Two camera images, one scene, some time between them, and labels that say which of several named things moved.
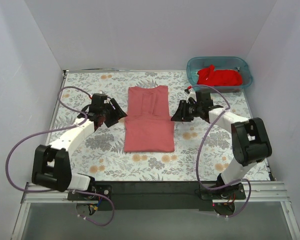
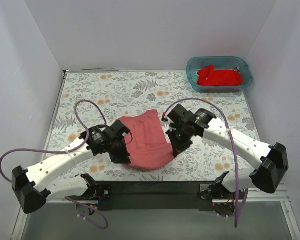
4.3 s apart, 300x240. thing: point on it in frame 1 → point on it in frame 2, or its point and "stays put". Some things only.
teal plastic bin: x=227 y=74 stays put
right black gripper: x=186 y=111 → x=178 y=140
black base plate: x=161 y=195 stays put
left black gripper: x=112 y=113 → x=119 y=152
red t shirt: x=209 y=76 stays put
